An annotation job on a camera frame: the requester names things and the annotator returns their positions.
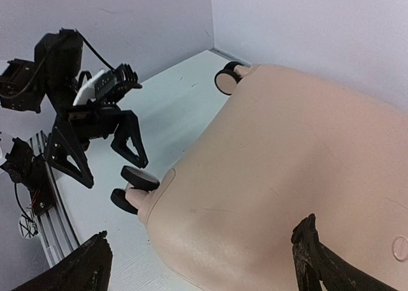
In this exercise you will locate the beige hard-shell suitcase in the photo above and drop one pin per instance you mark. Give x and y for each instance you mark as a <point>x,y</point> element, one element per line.
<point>285,145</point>

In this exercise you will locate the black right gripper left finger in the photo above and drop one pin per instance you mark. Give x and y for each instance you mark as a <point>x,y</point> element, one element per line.
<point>86,268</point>

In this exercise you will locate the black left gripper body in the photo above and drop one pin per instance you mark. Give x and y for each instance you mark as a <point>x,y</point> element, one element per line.
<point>76,125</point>

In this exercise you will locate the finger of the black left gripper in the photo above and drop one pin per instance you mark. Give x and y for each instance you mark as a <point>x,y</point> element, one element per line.
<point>64,152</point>
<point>127,140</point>

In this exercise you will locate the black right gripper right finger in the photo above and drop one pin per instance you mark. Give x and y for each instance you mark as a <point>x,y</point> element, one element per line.
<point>318,268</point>

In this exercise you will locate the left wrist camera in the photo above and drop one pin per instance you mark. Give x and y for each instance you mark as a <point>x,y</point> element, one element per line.
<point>107,87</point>

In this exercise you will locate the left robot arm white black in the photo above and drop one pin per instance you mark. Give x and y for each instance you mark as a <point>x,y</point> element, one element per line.
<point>56,65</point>

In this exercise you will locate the aluminium front rail base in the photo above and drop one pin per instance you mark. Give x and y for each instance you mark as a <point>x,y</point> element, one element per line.
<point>44,215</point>

